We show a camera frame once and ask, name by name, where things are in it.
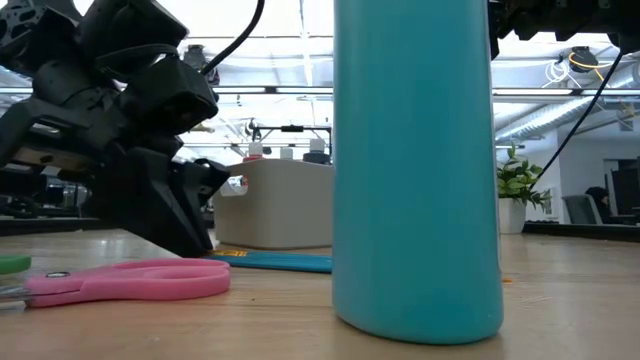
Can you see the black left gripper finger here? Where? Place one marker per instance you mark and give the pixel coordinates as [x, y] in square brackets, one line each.
[150, 205]
[210, 177]

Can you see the red paint bottle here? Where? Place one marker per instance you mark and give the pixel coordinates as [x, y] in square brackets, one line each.
[253, 150]

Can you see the pink scissors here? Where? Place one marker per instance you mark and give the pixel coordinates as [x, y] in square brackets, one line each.
[125, 285]

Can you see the dark grey paint bottle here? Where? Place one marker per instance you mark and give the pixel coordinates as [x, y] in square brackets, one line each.
[316, 157]

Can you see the green scissors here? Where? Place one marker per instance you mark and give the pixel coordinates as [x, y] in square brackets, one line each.
[12, 264]

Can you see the light blue paint bottle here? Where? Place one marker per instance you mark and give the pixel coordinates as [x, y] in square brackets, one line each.
[415, 175]

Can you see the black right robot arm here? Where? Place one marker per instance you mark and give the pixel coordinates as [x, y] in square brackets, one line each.
[550, 15]

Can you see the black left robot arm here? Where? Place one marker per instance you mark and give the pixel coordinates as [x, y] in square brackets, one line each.
[125, 25]

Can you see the grey plastic bin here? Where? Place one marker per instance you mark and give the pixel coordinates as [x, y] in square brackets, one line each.
[280, 205]

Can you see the black background rig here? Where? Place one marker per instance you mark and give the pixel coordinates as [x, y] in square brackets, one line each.
[292, 128]

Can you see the potted green plant white pot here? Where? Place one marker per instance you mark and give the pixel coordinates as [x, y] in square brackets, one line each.
[511, 215]

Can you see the grey office chair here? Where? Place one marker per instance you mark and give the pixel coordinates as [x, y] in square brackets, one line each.
[575, 210]

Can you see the person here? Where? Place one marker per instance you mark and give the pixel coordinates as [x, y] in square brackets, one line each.
[597, 197]

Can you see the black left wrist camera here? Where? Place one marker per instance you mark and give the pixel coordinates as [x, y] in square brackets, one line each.
[170, 95]

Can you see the silver ventilation duct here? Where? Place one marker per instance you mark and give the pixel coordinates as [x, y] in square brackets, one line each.
[550, 117]

